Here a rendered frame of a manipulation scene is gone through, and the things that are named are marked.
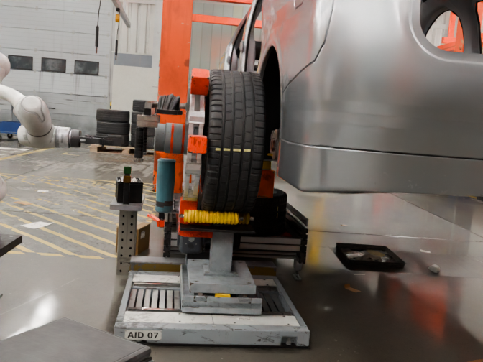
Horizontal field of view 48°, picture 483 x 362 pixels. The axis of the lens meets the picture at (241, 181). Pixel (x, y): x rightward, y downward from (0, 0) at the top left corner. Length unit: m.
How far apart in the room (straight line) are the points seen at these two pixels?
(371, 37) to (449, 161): 0.44
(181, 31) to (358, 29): 1.52
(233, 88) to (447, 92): 0.99
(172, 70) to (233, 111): 0.83
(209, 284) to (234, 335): 0.26
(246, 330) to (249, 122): 0.88
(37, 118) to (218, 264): 1.05
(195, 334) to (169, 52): 1.49
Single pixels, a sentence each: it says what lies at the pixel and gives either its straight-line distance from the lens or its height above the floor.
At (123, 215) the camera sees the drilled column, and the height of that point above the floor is 0.35.
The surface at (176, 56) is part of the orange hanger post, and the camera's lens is 3.04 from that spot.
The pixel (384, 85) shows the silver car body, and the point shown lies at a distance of 1.67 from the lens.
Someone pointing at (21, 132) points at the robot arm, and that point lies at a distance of 2.43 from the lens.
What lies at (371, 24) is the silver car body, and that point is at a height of 1.27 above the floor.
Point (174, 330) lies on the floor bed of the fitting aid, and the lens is 2.39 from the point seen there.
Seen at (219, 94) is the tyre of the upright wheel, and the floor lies 1.06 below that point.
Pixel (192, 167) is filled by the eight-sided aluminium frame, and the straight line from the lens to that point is 2.31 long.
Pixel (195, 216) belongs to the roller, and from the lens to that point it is 2.46.
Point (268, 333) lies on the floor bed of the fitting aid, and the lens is 2.43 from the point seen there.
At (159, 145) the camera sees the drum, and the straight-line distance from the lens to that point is 2.51.
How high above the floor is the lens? 0.99
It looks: 7 degrees down
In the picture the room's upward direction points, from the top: 4 degrees clockwise
